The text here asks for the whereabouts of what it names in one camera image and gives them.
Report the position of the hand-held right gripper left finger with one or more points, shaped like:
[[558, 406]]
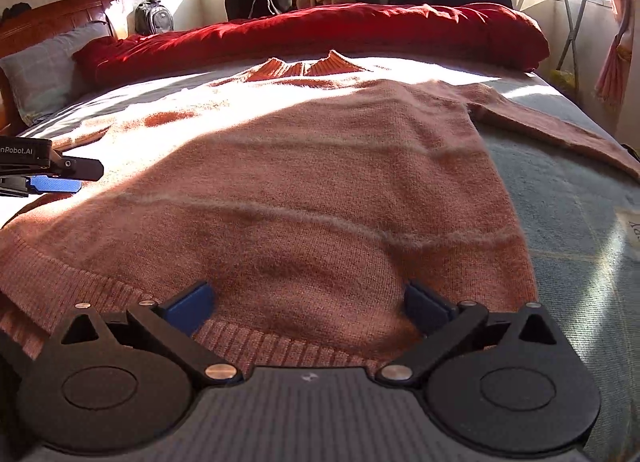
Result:
[[190, 308]]

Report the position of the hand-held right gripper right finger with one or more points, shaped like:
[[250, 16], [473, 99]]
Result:
[[425, 309]]

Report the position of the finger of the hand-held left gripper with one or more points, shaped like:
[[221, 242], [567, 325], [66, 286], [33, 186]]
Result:
[[55, 185], [82, 169]]

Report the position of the orange knitted sweater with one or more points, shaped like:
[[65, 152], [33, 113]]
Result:
[[300, 167]]

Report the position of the grey checked pillow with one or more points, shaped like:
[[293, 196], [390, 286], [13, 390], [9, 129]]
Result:
[[45, 72]]

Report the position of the wooden headboard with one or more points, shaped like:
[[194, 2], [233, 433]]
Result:
[[50, 17]]

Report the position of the dark item on headboard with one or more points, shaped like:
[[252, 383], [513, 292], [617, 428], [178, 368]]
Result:
[[16, 12]]

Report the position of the grey backpack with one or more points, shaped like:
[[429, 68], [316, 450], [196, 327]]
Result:
[[154, 17]]

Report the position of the red duvet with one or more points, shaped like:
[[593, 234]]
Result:
[[300, 37]]

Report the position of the yellow bag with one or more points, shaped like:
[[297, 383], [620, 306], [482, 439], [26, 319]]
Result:
[[562, 81]]

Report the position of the metal drying rack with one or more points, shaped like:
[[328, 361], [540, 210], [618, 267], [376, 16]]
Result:
[[584, 2]]

